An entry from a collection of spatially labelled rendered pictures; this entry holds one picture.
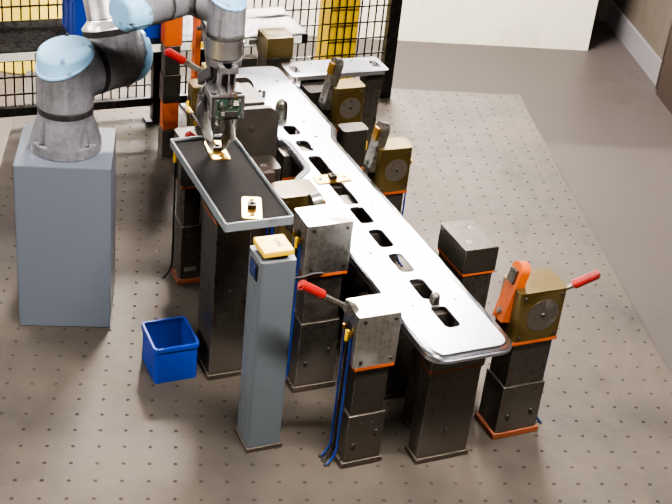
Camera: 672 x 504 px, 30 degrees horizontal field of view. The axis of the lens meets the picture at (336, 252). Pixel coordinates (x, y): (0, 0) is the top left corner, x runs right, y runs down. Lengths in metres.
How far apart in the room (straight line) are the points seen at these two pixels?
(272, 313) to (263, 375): 0.14
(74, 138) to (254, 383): 0.65
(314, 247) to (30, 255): 0.65
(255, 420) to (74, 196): 0.62
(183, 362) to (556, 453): 0.80
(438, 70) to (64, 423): 3.98
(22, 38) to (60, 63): 0.88
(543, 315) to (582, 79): 3.97
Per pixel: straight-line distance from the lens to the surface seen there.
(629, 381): 2.92
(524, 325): 2.50
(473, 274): 2.66
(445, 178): 3.63
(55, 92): 2.64
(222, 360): 2.70
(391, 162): 2.98
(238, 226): 2.35
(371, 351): 2.36
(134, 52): 2.73
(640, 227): 5.10
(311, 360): 2.66
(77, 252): 2.76
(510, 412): 2.63
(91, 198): 2.69
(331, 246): 2.51
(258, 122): 2.76
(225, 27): 2.45
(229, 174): 2.53
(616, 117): 6.04
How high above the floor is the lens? 2.33
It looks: 31 degrees down
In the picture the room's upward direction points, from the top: 6 degrees clockwise
